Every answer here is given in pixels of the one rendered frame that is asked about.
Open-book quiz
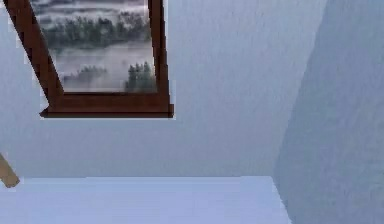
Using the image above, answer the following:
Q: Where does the brown framed window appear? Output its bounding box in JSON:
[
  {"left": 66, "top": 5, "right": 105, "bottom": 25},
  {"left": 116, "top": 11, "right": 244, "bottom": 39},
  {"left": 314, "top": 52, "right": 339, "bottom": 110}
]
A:
[{"left": 2, "top": 0, "right": 175, "bottom": 119}]

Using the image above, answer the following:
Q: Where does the tan wooden furniture leg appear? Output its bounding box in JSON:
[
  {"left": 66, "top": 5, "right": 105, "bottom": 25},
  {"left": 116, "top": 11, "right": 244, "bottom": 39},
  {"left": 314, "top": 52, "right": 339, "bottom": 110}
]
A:
[{"left": 0, "top": 153, "right": 21, "bottom": 189}]

